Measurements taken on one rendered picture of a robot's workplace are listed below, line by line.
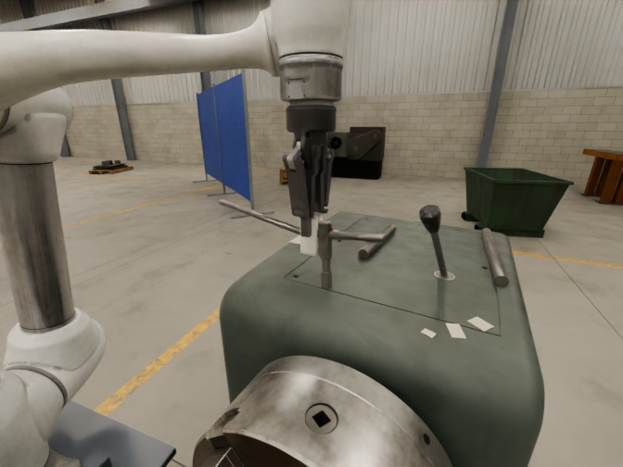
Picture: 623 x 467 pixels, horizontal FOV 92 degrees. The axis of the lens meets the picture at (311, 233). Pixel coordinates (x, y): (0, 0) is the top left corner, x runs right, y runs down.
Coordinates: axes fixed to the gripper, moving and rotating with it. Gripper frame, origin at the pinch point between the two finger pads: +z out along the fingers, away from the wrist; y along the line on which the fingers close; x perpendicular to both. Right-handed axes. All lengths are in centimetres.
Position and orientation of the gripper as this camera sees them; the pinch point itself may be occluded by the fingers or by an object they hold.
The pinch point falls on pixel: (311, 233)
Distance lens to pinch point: 51.2
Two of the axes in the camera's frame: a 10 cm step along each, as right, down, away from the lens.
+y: -4.7, 3.0, -8.3
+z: 0.0, 9.4, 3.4
